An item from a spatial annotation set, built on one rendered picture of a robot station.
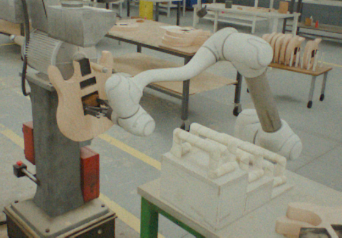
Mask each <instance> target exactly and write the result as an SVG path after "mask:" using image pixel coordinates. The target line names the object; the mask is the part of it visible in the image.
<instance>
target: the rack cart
mask: <svg viewBox="0 0 342 238"><path fill-rule="evenodd" d="M301 49H302V48H300V50H299V52H297V59H296V62H294V63H293V64H292V62H293V54H294V51H291V58H290V63H289V65H288V64H286V62H285V63H281V61H280V58H279V63H276V61H275V58H274V61H271V62H270V64H269V65H268V66H267V67H272V68H277V69H281V70H289V71H294V72H298V73H303V74H309V75H312V79H311V89H310V95H309V102H308V104H307V108H309V109H311V106H312V100H313V94H314V89H315V83H316V77H317V76H319V75H321V74H324V79H323V83H322V90H321V93H322V94H321V96H320V98H319V100H320V101H323V100H324V93H325V89H326V83H327V77H328V73H329V70H332V68H333V67H327V66H324V65H323V62H324V52H322V59H321V65H317V61H318V54H319V51H317V52H316V55H315V58H314V62H313V65H312V67H311V68H310V60H311V54H309V57H308V64H307V68H304V66H303V56H304V53H303V56H302V61H300V54H301ZM267 67H266V70H267Z"/></svg>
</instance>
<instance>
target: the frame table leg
mask: <svg viewBox="0 0 342 238"><path fill-rule="evenodd" d="M158 223H159V213H158V212H156V211H155V210H153V209H150V201H148V200H146V199H145V198H144V197H142V196H141V212H140V238H158Z"/></svg>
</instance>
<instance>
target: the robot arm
mask: <svg viewBox="0 0 342 238"><path fill-rule="evenodd" d="M272 58H273V49H272V47H271V45H270V44H269V43H268V42H267V41H266V40H263V39H261V38H259V37H256V36H254V35H249V34H244V33H238V31H236V30H235V29H234V28H232V27H227V28H224V29H222V30H220V31H217V32H216V33H215V34H214V35H213V36H211V37H210V38H209V39H208V40H207V41H206V42H204V44H203V46H202V47H201V48H200V49H199V50H198V51H197V52H196V54H195V55H194V57H193V59H192V60H191V61H190V62H189V63H188V64H186V65H185V66H183V67H179V68H166V69H157V70H148V71H143V72H141V73H139V74H137V75H136V76H134V77H133V78H125V77H123V76H120V75H115V76H111V77H110V78H109V79H108V80H107V81H106V83H105V86H104V90H105V93H106V98H107V100H103V99H100V98H97V97H96V102H97V103H98V104H101V105H102V106H103V105H104V106H106V107H100V108H97V107H91V106H90V104H87V103H83V105H84V109H85V113H86V114H89V115H91V116H94V117H96V118H97V119H100V117H101V116H104V117H107V118H108V120H111V121H112V122H113V123H114V124H116V125H117V126H119V127H121V128H123V129H124V130H125V131H127V132H129V133H131V134H133V135H136V136H139V137H148V136H149V135H150V134H151V133H152V132H153V131H154V128H155V122H154V119H152V118H151V116H149V114H147V113H146V111H145V110H143V108H141V106H140V105H139V100H140V99H141V97H142V95H143V93H142V91H143V89H144V88H145V86H146V85H147V84H149V83H151V82H165V81H185V80H188V79H191V78H193V77H194V76H196V75H198V74H199V73H201V72H202V71H204V70H205V69H207V68H209V67H210V66H212V65H213V64H215V63H216V62H217V61H219V60H221V61H231V62H232V64H233V66H234V67H235V68H236V69H237V70H238V71H239V73H240V74H241V75H243V76H244V80H245V82H246V84H247V88H248V90H249V93H250V95H251V98H252V101H253V104H254V108H255V110H254V109H246V110H243V111H242V112H241V113H240V114H239V115H238V117H237V119H236V121H235V125H234V130H233V137H234V138H236V139H238V140H242V141H245V142H250V143H252V144H254V145H256V146H259V147H261V148H264V149H266V150H268V151H272V152H274V153H277V154H278V155H281V156H283V157H285V158H286V161H292V160H294V159H297V158H298V157H299V155H300V152H301V151H302V143H301V141H300V138H299V137H298V136H297V135H296V134H294V132H293V131H292V130H291V129H290V127H289V126H288V124H287V122H286V121H285V120H281V119H280V116H279V114H278V110H277V107H276V102H275V99H274V96H273V93H272V90H271V86H270V83H269V80H268V78H267V74H266V67H267V66H268V65H269V64H270V62H271V60H272Z"/></svg>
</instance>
